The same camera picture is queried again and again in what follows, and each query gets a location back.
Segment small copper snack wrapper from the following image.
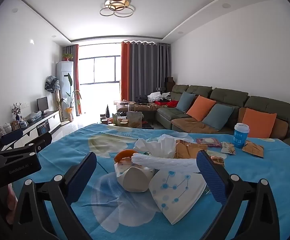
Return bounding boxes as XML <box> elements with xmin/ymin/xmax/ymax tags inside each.
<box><xmin>209</xmin><ymin>155</ymin><xmax>225</xmax><ymax>168</ymax></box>

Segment orange cushion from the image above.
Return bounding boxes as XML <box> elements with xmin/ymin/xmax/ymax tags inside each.
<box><xmin>242</xmin><ymin>107</ymin><xmax>277</xmax><ymax>138</ymax></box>
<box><xmin>186</xmin><ymin>95</ymin><xmax>217</xmax><ymax>122</ymax></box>

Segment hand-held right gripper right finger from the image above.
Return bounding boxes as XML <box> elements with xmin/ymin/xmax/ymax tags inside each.
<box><xmin>196</xmin><ymin>150</ymin><xmax>280</xmax><ymax>240</ymax></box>

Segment crushed white paper cup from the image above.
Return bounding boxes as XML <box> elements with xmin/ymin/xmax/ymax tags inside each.
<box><xmin>113</xmin><ymin>159</ymin><xmax>155</xmax><ymax>193</ymax></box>

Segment blue-dotted paper cup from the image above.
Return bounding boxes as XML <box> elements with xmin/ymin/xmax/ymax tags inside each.
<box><xmin>149</xmin><ymin>170</ymin><xmax>207</xmax><ymax>225</ymax></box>

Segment small white snack packet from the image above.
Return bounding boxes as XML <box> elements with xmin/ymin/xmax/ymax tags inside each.
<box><xmin>221</xmin><ymin>142</ymin><xmax>237</xmax><ymax>155</ymax></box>

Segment blue floral blanket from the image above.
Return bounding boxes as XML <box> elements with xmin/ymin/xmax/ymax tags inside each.
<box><xmin>11</xmin><ymin>124</ymin><xmax>290</xmax><ymax>240</ymax></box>

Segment tall green floor plant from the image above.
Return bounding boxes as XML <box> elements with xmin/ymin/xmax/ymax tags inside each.
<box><xmin>60</xmin><ymin>72</ymin><xmax>81</xmax><ymax>123</ymax></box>

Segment black monitor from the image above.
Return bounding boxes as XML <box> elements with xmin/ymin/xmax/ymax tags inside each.
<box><xmin>36</xmin><ymin>97</ymin><xmax>49</xmax><ymax>113</ymax></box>

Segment person's left hand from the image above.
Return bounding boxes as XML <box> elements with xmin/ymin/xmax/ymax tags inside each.
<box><xmin>7</xmin><ymin>183</ymin><xmax>18</xmax><ymax>212</ymax></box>

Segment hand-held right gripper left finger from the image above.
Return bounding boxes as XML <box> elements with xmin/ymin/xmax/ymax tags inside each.
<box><xmin>12</xmin><ymin>151</ymin><xmax>97</xmax><ymax>240</ymax></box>

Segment cloth-covered standing fan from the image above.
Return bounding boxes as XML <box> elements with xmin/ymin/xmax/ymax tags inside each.
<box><xmin>44</xmin><ymin>75</ymin><xmax>60</xmax><ymax>110</ymax></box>

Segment window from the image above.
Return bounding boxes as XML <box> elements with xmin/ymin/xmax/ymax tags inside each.
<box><xmin>78</xmin><ymin>55</ymin><xmax>121</xmax><ymax>85</ymax></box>

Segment white paper towel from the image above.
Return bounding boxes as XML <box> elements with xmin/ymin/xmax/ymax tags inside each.
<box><xmin>131</xmin><ymin>152</ymin><xmax>201</xmax><ymax>173</ymax></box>

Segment blue paper cup with lid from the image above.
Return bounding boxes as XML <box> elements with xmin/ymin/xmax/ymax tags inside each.
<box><xmin>233</xmin><ymin>123</ymin><xmax>250</xmax><ymax>149</ymax></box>

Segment small plant in vase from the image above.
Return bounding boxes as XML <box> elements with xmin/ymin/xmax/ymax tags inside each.
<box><xmin>11</xmin><ymin>102</ymin><xmax>22</xmax><ymax>122</ymax></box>

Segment blue cushion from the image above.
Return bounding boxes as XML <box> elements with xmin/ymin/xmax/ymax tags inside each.
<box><xmin>176</xmin><ymin>91</ymin><xmax>195</xmax><ymax>113</ymax></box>
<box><xmin>202</xmin><ymin>104</ymin><xmax>234</xmax><ymax>130</ymax></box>

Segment orange-brown snack packet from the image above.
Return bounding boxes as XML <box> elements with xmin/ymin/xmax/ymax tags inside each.
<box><xmin>242</xmin><ymin>140</ymin><xmax>264</xmax><ymax>158</ymax></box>

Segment orange curtain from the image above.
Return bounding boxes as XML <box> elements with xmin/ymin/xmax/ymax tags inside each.
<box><xmin>120</xmin><ymin>41</ymin><xmax>131</xmax><ymax>103</ymax></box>
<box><xmin>72</xmin><ymin>44</ymin><xmax>83</xmax><ymax>115</ymax></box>

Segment orange peel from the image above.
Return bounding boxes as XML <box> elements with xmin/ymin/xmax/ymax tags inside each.
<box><xmin>114</xmin><ymin>149</ymin><xmax>135</xmax><ymax>162</ymax></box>

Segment green sofa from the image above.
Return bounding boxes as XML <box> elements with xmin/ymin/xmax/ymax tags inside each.
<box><xmin>156</xmin><ymin>84</ymin><xmax>290</xmax><ymax>153</ymax></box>

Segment brown paper bag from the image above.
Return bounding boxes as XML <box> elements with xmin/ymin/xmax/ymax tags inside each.
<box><xmin>126</xmin><ymin>111</ymin><xmax>144</xmax><ymax>128</ymax></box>

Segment pink snack packet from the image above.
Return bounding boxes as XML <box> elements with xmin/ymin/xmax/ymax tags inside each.
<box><xmin>196</xmin><ymin>137</ymin><xmax>222</xmax><ymax>147</ymax></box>

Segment clear plastic bag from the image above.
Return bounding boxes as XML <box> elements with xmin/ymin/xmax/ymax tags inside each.
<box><xmin>25</xmin><ymin>111</ymin><xmax>42</xmax><ymax>123</ymax></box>

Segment grey curtain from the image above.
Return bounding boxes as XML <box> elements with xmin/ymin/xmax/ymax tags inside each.
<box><xmin>128</xmin><ymin>41</ymin><xmax>172</xmax><ymax>102</ymax></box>
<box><xmin>65</xmin><ymin>45</ymin><xmax>75</xmax><ymax>62</ymax></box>

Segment white standing air conditioner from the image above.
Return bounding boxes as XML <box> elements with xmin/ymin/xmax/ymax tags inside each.
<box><xmin>56</xmin><ymin>60</ymin><xmax>74</xmax><ymax>120</ymax></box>

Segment red cloth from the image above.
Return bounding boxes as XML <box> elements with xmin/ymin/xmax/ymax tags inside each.
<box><xmin>154</xmin><ymin>100</ymin><xmax>179</xmax><ymax>108</ymax></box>

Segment cluttered coffee table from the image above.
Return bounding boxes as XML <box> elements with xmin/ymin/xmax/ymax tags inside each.
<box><xmin>98</xmin><ymin>104</ymin><xmax>158</xmax><ymax>130</ymax></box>

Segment white tissue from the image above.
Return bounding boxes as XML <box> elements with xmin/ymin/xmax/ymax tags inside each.
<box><xmin>134</xmin><ymin>137</ymin><xmax>178</xmax><ymax>158</ymax></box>

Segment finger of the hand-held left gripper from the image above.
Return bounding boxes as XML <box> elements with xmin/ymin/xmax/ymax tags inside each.
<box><xmin>0</xmin><ymin>132</ymin><xmax>53</xmax><ymax>158</ymax></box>
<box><xmin>0</xmin><ymin>129</ymin><xmax>24</xmax><ymax>153</ymax></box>

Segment gold snack wrapper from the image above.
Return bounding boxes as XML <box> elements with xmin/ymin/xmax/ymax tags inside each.
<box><xmin>174</xmin><ymin>140</ymin><xmax>208</xmax><ymax>159</ymax></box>

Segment brown ottoman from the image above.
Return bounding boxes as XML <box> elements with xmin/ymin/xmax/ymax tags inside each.
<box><xmin>116</xmin><ymin>101</ymin><xmax>158</xmax><ymax>113</ymax></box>

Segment pile of white clothes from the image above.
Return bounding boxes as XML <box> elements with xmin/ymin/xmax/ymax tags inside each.
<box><xmin>147</xmin><ymin>92</ymin><xmax>172</xmax><ymax>103</ymax></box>

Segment black and white TV cabinet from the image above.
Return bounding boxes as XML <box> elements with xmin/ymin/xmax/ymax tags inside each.
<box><xmin>0</xmin><ymin>110</ymin><xmax>61</xmax><ymax>150</ymax></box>

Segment stacked cardboard boxes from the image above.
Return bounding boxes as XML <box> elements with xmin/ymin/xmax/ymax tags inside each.
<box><xmin>165</xmin><ymin>77</ymin><xmax>176</xmax><ymax>92</ymax></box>

